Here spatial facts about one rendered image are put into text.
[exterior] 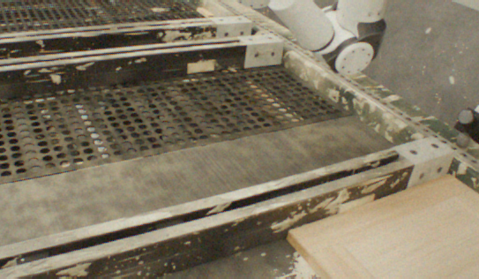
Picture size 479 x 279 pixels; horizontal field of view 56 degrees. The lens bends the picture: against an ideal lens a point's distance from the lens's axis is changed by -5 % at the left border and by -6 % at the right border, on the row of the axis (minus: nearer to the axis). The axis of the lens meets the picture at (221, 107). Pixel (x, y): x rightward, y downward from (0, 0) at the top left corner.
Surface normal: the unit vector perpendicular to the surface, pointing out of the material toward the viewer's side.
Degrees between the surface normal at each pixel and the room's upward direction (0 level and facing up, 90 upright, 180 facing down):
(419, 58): 0
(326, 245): 57
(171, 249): 90
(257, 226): 90
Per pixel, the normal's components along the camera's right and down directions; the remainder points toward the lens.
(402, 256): 0.11, -0.88
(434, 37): -0.68, -0.36
